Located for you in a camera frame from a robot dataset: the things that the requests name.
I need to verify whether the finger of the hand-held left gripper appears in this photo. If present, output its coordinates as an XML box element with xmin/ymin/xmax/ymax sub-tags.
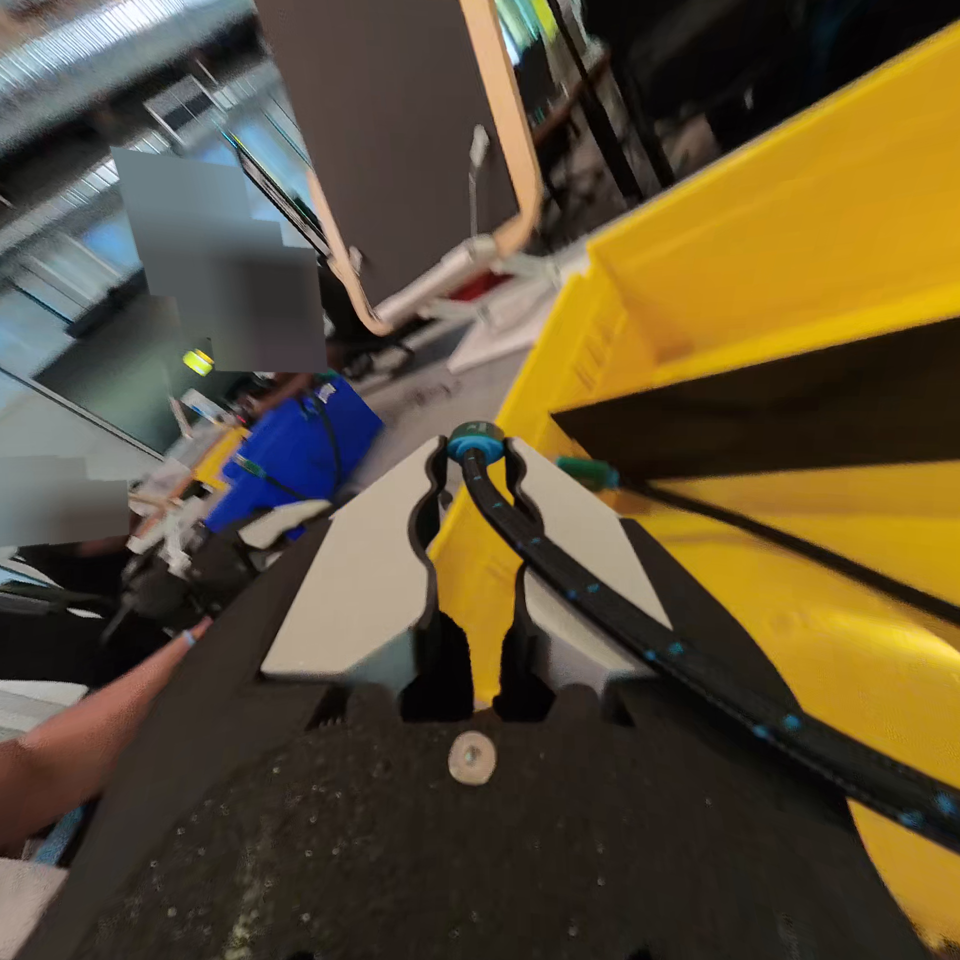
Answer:
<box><xmin>238</xmin><ymin>498</ymin><xmax>335</xmax><ymax>550</ymax></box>

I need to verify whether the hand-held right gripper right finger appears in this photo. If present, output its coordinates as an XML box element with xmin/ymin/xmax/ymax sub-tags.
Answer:
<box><xmin>493</xmin><ymin>438</ymin><xmax>674</xmax><ymax>724</ymax></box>

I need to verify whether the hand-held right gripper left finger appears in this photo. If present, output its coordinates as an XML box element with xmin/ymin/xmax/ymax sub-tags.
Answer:
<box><xmin>259</xmin><ymin>436</ymin><xmax>475</xmax><ymax>724</ymax></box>

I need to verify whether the blue plastic bin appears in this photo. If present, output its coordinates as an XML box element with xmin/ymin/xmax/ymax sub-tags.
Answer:
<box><xmin>204</xmin><ymin>373</ymin><xmax>385</xmax><ymax>543</ymax></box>

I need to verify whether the black braided hdmi cable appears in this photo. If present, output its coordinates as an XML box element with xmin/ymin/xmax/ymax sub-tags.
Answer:
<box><xmin>447</xmin><ymin>421</ymin><xmax>960</xmax><ymax>856</ymax></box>

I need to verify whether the person's left forearm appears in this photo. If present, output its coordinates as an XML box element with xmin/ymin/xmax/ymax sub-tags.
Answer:
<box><xmin>0</xmin><ymin>618</ymin><xmax>215</xmax><ymax>856</ymax></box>

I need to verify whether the black bin divider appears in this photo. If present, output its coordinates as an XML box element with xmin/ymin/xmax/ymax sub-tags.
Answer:
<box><xmin>551</xmin><ymin>318</ymin><xmax>960</xmax><ymax>485</ymax></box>

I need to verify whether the white panel stand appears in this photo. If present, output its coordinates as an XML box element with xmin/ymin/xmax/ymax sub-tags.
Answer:
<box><xmin>375</xmin><ymin>123</ymin><xmax>594</xmax><ymax>376</ymax></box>

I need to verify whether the yellow plastic bin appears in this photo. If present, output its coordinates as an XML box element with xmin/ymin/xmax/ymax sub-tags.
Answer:
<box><xmin>427</xmin><ymin>22</ymin><xmax>960</xmax><ymax>950</ymax></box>

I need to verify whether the wood framed dark panel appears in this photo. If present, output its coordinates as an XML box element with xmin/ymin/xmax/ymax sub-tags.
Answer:
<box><xmin>255</xmin><ymin>0</ymin><xmax>545</xmax><ymax>337</ymax></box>

